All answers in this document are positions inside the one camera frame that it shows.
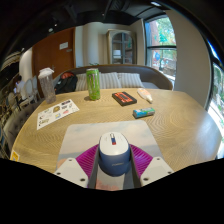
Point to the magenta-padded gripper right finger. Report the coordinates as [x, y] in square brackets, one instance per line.
[155, 170]

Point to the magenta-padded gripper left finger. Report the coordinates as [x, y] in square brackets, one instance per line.
[71, 171]

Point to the blue and white computer mouse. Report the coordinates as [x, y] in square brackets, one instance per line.
[114, 155]

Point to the pale sky print mouse pad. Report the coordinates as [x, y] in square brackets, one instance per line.
[83, 135]

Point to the small teal box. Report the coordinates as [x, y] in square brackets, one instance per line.
[143, 113]

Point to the white printed sticker sheet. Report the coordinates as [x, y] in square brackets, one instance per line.
[56, 113]

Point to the white orange squeeze tube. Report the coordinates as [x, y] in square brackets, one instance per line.
[145, 95]

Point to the black flat box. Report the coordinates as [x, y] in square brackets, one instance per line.
[124, 98]

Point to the clear plastic shaker bottle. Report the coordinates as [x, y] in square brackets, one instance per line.
[47, 88]

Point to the green drink can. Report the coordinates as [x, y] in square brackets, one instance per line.
[93, 85]

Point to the striped cushion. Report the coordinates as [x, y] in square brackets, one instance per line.
[130, 80]
[81, 82]
[110, 80]

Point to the grey curved sofa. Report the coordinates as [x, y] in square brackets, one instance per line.
[150, 75]

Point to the large curved glass window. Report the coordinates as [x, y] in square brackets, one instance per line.
[216, 96]

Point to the brown wooden door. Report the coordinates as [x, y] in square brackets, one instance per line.
[53, 56]

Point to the black framed window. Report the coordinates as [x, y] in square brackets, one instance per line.
[161, 46]

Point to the grey arched glass cabinet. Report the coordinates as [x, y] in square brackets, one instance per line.
[121, 48]

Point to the white door sign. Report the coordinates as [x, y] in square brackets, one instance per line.
[63, 45]

